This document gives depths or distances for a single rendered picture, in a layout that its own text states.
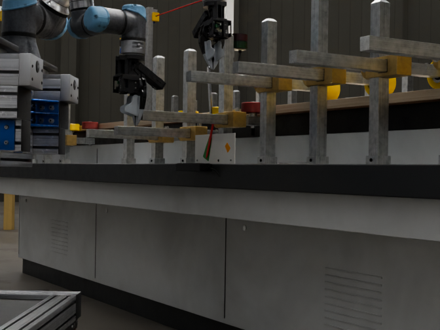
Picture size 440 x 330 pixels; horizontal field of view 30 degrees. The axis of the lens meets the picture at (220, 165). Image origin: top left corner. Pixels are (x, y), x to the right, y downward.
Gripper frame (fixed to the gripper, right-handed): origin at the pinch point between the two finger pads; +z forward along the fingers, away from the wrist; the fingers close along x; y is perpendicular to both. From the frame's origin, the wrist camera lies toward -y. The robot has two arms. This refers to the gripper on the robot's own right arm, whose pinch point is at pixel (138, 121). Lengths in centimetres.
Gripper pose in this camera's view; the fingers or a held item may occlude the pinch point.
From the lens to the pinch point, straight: 254.5
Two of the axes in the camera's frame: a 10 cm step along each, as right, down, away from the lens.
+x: 5.2, 0.0, -8.6
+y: -8.6, -0.2, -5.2
